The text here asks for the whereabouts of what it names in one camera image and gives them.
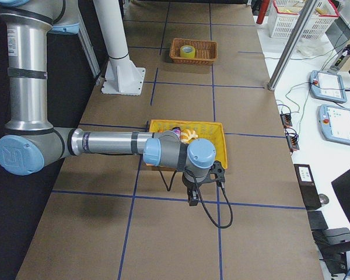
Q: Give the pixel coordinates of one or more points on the yellow woven basket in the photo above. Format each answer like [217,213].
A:
[212,131]

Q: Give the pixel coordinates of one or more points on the black computer mouse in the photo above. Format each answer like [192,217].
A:
[324,200]

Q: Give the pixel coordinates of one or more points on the near teach pendant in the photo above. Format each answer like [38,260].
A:
[334,123]

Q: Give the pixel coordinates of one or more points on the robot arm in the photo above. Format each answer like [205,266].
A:
[70,88]

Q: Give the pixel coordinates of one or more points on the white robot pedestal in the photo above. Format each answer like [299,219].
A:
[122,77]

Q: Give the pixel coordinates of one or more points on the aluminium frame post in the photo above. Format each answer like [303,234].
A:
[295,36]

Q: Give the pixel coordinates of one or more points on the yellow tape roll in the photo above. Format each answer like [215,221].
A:
[187,51]

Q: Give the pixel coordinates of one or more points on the brown wicker basket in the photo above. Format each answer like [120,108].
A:
[206,52]

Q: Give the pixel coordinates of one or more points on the teach pendant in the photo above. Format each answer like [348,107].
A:
[334,123]
[327,86]

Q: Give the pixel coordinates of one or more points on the far teach pendant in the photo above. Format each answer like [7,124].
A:
[327,86]

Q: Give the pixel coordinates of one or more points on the small drink can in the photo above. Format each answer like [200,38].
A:
[177,131]

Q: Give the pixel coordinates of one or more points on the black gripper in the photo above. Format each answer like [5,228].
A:
[189,184]

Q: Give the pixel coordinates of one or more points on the white plastic basket red rim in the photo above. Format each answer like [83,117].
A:
[283,16]

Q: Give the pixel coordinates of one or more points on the toy croissant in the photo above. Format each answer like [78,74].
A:
[187,136]

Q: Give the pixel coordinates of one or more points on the black box device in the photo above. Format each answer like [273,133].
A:
[307,187]

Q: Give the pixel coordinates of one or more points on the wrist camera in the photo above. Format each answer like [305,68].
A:
[216,174]

